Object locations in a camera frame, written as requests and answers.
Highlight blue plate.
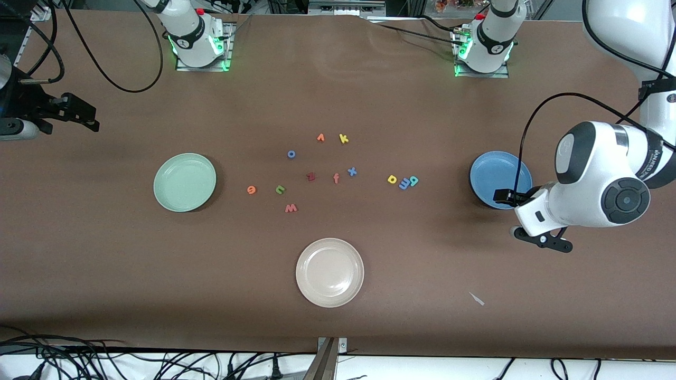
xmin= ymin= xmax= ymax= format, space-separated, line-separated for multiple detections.
xmin=470 ymin=151 xmax=533 ymax=210

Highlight green plate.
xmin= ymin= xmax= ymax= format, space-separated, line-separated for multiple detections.
xmin=153 ymin=153 xmax=217 ymax=213

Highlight beige plate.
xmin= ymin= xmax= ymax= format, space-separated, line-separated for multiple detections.
xmin=295 ymin=237 xmax=365 ymax=308

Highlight brown table cover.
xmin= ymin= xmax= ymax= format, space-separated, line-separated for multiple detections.
xmin=0 ymin=9 xmax=676 ymax=360

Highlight grey metal box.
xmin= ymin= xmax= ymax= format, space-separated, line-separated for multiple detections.
xmin=308 ymin=0 xmax=386 ymax=15

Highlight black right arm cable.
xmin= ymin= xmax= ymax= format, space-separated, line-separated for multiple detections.
xmin=19 ymin=0 xmax=164 ymax=94

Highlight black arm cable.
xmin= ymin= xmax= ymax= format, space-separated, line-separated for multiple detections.
xmin=518 ymin=0 xmax=676 ymax=196
xmin=19 ymin=0 xmax=164 ymax=94

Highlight aluminium frame rail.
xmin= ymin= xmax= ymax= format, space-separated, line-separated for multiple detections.
xmin=16 ymin=6 xmax=51 ymax=67

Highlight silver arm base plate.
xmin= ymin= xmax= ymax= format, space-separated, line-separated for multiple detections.
xmin=453 ymin=26 xmax=511 ymax=79
xmin=176 ymin=22 xmax=234 ymax=72

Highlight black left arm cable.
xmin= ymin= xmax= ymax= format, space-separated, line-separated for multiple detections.
xmin=518 ymin=0 xmax=676 ymax=196

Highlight black base power cable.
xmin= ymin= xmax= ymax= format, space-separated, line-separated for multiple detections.
xmin=367 ymin=15 xmax=468 ymax=43

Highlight black floor cable bundle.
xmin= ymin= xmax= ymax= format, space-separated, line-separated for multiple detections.
xmin=0 ymin=326 xmax=317 ymax=380

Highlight dark grey camera pole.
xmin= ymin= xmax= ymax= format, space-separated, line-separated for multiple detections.
xmin=304 ymin=338 xmax=339 ymax=380

